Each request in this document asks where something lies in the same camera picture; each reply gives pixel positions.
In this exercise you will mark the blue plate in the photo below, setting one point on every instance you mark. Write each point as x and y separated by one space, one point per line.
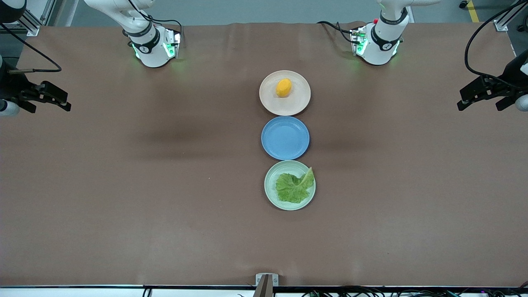
284 138

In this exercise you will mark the brown table cover sheet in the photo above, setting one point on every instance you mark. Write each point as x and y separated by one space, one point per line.
165 206

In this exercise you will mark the yellow lemon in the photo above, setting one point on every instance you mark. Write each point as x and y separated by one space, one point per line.
284 88

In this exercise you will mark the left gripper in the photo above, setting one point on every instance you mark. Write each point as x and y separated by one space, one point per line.
512 82

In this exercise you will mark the aluminium frame profile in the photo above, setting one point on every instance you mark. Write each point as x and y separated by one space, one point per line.
501 24
32 25

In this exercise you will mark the beige plate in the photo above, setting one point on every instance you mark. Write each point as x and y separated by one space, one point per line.
297 103

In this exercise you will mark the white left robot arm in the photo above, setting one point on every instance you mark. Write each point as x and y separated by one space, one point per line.
379 49

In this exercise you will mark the white table edge rail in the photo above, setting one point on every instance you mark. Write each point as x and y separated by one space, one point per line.
62 293

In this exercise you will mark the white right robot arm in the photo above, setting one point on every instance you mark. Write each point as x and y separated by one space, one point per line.
152 53

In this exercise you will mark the green lettuce leaf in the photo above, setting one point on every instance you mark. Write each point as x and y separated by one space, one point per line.
293 192

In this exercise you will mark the black caster wheel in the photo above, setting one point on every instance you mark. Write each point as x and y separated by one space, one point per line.
463 3

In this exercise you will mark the pale green plate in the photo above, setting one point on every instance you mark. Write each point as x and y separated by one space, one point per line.
280 167

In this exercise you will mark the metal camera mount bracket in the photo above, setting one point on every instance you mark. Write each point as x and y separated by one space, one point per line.
259 277

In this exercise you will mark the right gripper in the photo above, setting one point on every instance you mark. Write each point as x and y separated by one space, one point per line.
13 87

